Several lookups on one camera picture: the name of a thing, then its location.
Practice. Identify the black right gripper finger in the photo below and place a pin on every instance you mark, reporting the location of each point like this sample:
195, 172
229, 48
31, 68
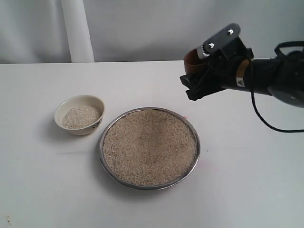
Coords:
225, 42
202, 82

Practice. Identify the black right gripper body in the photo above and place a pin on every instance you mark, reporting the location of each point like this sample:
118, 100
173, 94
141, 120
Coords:
226, 65

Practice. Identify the brown wooden cup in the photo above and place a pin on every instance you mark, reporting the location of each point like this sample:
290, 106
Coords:
193, 64

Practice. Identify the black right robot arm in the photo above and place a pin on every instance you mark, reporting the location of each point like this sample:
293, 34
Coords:
282, 76

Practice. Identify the rice in steel tray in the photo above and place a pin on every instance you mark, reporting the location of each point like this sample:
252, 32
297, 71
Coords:
149, 147

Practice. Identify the cream ceramic bowl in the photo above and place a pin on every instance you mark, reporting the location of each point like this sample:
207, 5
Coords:
76, 101

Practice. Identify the rice in cream bowl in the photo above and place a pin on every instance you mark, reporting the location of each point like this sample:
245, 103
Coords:
80, 117

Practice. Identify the round steel tray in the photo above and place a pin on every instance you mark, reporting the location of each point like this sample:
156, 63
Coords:
149, 187

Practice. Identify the white backdrop curtain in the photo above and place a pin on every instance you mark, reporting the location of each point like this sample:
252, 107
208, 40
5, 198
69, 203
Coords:
59, 31

